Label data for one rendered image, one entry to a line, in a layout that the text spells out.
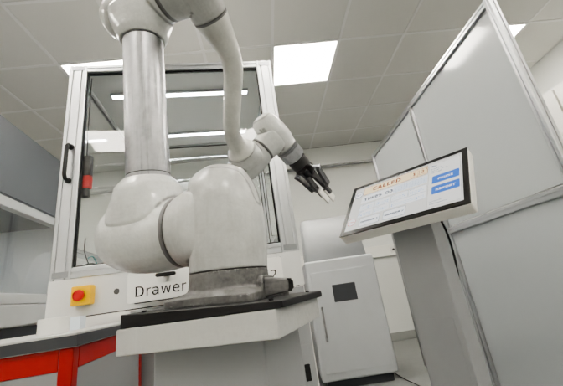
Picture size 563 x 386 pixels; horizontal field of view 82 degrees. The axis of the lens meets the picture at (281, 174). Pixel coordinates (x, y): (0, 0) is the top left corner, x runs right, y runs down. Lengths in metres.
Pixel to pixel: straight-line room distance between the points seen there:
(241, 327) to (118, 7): 0.81
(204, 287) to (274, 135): 0.69
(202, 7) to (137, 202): 0.51
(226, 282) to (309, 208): 4.19
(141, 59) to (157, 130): 0.18
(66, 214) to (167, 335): 1.15
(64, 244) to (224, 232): 1.10
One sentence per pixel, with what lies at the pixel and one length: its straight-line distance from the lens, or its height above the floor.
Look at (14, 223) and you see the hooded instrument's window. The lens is 2.15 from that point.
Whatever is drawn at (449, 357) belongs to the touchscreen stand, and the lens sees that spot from 1.38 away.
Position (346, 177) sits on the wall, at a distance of 4.99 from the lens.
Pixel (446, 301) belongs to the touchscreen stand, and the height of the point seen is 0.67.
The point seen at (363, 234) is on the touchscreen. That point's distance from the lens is 1.35.
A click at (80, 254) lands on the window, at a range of 1.62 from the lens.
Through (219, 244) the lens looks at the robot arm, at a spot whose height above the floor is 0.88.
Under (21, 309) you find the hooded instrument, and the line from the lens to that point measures 2.17.
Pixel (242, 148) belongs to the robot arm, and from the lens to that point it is 1.11.
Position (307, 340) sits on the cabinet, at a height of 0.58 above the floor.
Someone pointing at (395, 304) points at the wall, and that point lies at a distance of 4.87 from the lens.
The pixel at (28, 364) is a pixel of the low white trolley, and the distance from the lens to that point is 0.98.
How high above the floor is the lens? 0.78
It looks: 20 degrees up
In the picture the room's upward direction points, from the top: 8 degrees counter-clockwise
